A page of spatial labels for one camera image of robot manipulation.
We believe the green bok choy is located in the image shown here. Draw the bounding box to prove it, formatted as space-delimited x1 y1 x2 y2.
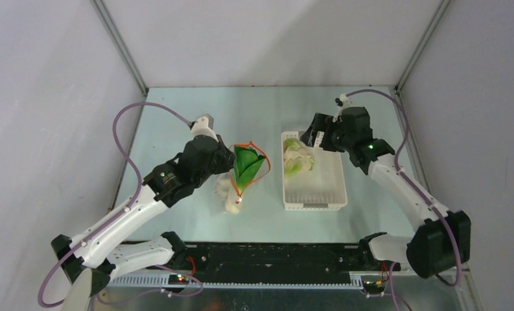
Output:
231 142 269 197

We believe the white plastic basket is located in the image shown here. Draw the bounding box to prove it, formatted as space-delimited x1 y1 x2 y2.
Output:
281 131 348 211

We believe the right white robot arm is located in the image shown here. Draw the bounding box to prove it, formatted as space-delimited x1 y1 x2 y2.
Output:
301 107 471 279

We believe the small cabbage leaf piece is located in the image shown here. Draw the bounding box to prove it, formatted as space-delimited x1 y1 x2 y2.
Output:
284 137 305 150

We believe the clear zip top bag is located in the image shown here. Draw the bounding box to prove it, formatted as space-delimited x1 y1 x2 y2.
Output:
215 141 272 214

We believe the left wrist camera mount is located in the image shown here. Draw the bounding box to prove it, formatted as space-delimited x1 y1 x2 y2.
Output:
189 113 218 141

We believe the pale green cabbage leaf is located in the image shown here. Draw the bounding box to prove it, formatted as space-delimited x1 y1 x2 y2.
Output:
284 157 315 178

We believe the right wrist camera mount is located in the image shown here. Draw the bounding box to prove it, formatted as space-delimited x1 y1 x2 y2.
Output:
334 93 355 117

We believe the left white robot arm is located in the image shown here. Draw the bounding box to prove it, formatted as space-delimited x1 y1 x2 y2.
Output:
51 135 235 297

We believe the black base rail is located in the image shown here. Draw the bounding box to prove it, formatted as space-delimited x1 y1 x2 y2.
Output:
145 241 401 285

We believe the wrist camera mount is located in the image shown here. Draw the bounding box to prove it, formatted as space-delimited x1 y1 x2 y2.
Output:
189 113 218 141
334 93 355 117

